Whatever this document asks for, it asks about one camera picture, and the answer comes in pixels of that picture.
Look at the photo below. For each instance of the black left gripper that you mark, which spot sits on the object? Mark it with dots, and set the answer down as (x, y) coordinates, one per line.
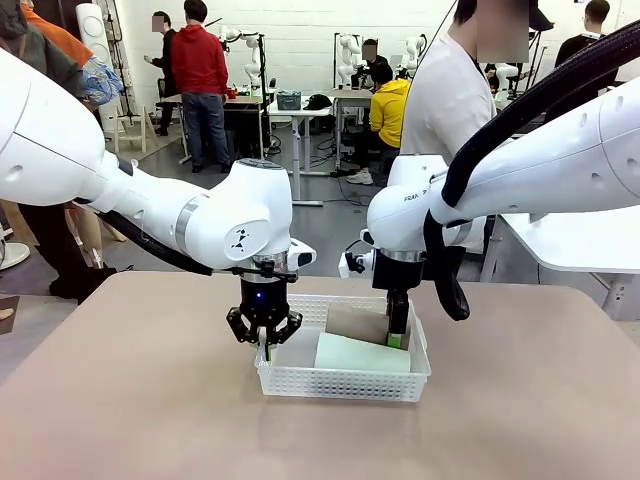
(265, 297)

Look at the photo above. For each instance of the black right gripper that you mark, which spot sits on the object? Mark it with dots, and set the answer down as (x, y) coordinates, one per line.
(397, 275)

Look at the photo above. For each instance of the brown cup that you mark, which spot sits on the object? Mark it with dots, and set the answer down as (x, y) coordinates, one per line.
(357, 325)

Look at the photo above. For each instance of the light green cup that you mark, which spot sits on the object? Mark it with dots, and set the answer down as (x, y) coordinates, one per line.
(360, 355)

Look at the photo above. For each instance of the white perforated plastic basket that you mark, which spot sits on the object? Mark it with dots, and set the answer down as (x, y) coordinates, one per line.
(345, 387)

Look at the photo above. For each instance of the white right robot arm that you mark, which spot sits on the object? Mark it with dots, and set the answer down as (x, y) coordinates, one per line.
(550, 165)

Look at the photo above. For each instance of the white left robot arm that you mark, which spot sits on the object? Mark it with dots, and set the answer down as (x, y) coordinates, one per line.
(50, 140)

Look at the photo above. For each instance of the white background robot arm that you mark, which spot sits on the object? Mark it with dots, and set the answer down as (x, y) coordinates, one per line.
(252, 55)
(350, 55)
(415, 52)

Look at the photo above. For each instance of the white height-adjustable desk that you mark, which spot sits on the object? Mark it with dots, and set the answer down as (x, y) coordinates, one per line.
(297, 150)

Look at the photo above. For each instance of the white side table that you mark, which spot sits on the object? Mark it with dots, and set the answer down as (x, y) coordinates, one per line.
(580, 245)

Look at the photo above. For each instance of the person in yellow hoodie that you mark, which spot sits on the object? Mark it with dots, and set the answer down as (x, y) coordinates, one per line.
(392, 110)

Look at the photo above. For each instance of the brown top desk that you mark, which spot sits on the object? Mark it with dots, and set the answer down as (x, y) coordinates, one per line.
(352, 95)

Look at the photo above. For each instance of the person in white sweater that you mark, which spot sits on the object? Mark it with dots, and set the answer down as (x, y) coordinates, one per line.
(445, 95)

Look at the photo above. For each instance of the green plastic crate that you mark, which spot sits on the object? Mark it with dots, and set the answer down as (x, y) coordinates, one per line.
(289, 101)

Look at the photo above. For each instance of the wooden top desk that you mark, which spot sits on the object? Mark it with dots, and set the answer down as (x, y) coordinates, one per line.
(247, 100)

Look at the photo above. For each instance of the black cap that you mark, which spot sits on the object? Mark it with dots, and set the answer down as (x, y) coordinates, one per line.
(317, 102)

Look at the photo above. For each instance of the red cup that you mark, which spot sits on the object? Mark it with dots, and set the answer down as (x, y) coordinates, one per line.
(231, 93)

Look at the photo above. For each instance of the white step stool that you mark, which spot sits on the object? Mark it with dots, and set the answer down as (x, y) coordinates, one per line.
(131, 130)

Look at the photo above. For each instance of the seated person in dark top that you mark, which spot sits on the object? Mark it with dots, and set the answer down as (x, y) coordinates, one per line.
(372, 62)

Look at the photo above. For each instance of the brown board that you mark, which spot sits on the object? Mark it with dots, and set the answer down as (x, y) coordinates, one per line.
(7, 315)

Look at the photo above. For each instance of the black office chair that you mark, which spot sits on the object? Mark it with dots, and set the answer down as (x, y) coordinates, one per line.
(161, 90)

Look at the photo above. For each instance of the white round fan base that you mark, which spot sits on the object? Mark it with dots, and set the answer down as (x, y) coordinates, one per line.
(11, 255)

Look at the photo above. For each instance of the person in red hoodie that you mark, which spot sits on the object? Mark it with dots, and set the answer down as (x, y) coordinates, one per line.
(197, 55)

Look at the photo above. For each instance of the person in black clothes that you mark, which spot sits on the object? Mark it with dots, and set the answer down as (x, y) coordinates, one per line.
(167, 55)

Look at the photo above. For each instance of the black overhead lamp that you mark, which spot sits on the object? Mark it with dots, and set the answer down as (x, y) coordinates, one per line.
(540, 15)

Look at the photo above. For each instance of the tall white tower fan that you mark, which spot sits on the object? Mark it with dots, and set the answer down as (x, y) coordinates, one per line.
(95, 35)

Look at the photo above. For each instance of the figure in orange clothes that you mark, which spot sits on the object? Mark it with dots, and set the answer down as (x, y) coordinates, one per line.
(57, 37)

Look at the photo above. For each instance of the person in green jacket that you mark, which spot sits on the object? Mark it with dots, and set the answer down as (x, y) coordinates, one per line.
(30, 50)

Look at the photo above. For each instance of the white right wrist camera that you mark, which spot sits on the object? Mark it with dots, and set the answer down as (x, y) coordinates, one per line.
(352, 262)

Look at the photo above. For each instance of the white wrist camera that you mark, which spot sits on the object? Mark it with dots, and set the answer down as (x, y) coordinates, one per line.
(302, 255)
(352, 262)

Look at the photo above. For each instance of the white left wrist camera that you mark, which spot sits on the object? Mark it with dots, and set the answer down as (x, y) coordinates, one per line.
(302, 255)

